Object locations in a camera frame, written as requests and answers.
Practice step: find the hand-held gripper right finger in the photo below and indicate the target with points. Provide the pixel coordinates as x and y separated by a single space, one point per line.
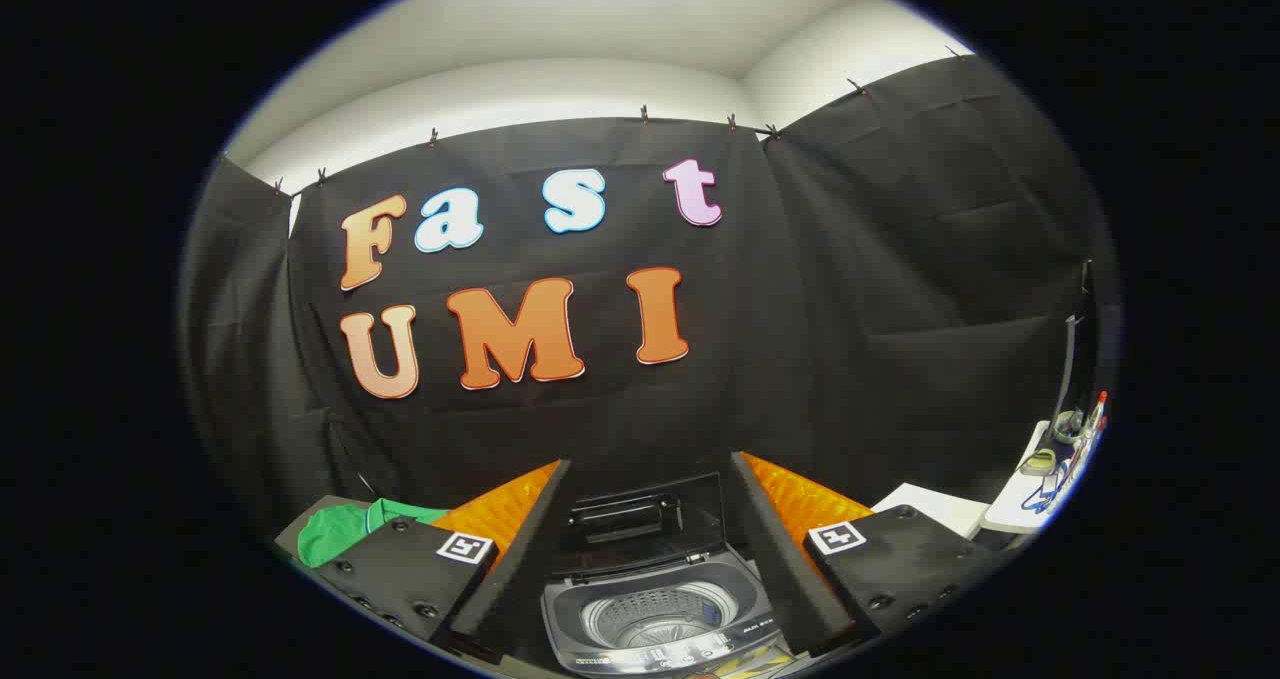
775 549

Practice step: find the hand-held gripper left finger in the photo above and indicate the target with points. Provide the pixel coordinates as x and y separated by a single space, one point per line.
520 559

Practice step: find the grey washing machine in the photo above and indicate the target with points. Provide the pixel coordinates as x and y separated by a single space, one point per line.
650 619

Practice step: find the green shirt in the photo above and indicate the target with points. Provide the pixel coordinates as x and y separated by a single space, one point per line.
335 534

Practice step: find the grey box stand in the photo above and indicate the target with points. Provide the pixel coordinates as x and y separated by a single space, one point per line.
318 505

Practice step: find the white side desk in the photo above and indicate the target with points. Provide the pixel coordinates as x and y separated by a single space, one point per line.
1015 504

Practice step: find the black backdrop cloth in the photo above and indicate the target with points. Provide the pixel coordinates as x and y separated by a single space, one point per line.
800 289

